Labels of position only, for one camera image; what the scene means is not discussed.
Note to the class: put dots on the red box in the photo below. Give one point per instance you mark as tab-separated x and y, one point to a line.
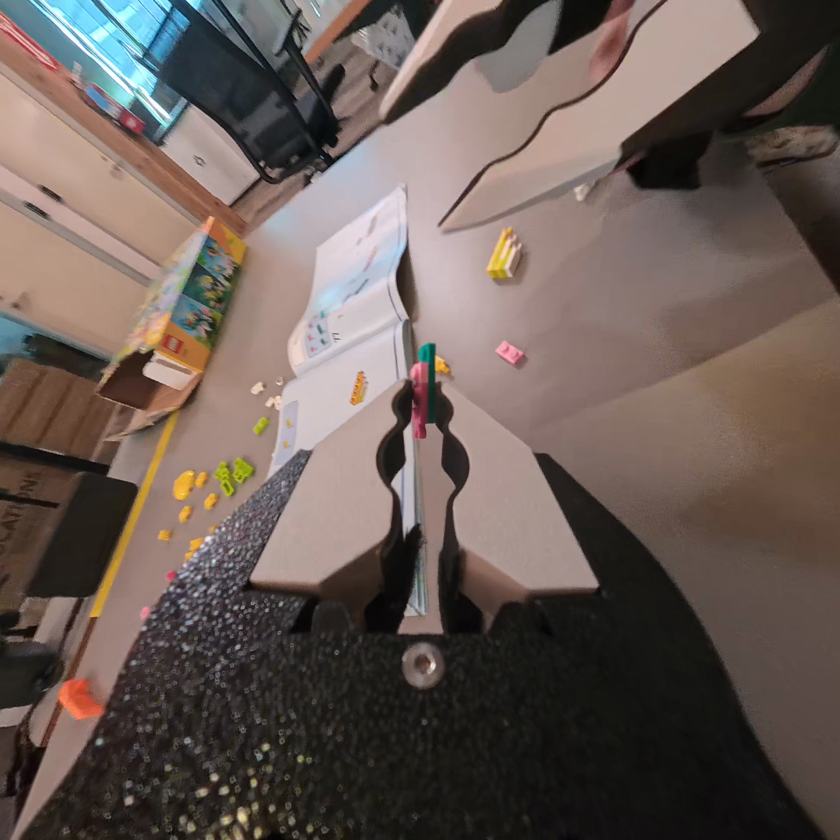
118	111

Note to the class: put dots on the yellow and white lego assembly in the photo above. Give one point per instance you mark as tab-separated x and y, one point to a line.
504	257

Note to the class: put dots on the small white drawer cabinet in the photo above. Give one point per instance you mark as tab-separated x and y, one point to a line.
210	154

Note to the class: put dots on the yellow lego piece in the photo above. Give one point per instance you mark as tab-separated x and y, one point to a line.
443	365
358	387

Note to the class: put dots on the pink and green lego assembly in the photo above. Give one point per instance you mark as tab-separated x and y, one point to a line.
424	387

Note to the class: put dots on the lime green lego piece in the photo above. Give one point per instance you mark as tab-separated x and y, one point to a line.
261	426

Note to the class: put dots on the colourful lego set box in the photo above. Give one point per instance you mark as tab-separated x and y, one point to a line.
190	295

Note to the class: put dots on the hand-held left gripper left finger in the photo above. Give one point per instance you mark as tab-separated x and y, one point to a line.
328	512

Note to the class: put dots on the small white lego piece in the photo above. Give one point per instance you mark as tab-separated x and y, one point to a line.
582	191

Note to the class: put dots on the black stool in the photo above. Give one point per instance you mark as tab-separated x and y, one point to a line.
85	531

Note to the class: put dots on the white cabinet with wooden top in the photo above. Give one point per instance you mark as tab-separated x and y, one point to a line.
72	197

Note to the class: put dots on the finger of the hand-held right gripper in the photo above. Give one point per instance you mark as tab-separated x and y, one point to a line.
453	39
623	92

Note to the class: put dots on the open lego instruction booklet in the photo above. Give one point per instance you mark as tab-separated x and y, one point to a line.
358	289

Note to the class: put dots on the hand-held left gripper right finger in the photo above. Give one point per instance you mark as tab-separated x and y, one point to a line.
512	525

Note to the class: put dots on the orange lego brick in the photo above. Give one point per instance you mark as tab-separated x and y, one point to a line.
80	697

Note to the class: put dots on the yellow tape strip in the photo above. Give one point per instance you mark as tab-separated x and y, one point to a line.
134	512

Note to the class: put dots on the black office chair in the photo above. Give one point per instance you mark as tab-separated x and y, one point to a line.
243	98

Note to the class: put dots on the pile of yellow green lego pieces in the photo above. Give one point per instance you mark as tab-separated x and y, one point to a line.
226	476

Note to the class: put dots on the pink lego brick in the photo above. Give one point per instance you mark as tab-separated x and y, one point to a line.
510	352

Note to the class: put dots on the cluster of white lego pieces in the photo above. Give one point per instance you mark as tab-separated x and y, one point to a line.
269	394

